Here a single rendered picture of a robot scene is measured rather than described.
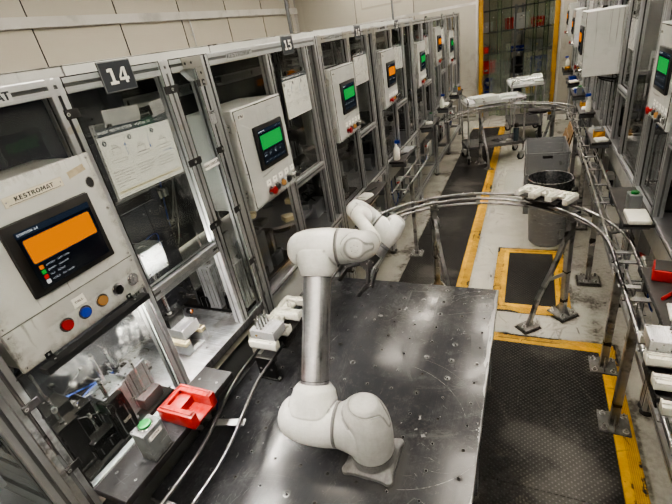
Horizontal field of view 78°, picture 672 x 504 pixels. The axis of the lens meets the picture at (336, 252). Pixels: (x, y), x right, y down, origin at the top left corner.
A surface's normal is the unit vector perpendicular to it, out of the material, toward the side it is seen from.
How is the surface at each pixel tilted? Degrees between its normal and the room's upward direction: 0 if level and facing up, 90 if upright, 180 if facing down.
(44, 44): 90
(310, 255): 60
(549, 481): 0
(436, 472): 0
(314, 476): 0
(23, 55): 90
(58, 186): 90
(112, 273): 90
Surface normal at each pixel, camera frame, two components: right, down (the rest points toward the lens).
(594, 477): -0.16, -0.87
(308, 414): -0.29, -0.16
